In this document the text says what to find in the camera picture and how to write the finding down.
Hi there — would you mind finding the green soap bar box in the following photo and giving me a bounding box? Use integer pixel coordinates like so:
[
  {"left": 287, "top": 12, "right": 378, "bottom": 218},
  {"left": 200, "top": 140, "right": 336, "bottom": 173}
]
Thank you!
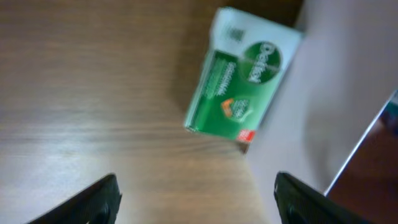
[{"left": 184, "top": 7, "right": 303, "bottom": 143}]

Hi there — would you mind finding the white cardboard box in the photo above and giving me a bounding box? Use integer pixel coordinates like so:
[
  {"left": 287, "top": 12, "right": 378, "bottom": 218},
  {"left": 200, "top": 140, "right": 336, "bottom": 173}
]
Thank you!
[{"left": 246, "top": 0, "right": 397, "bottom": 223}]

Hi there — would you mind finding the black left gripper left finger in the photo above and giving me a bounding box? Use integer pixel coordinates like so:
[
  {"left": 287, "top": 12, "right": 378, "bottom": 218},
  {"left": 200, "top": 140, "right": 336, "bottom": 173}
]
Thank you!
[{"left": 28, "top": 173, "right": 122, "bottom": 224}]

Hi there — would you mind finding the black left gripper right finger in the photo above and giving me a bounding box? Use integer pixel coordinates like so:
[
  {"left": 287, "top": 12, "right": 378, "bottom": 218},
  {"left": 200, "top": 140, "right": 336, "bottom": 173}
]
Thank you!
[{"left": 274, "top": 172, "right": 370, "bottom": 224}]

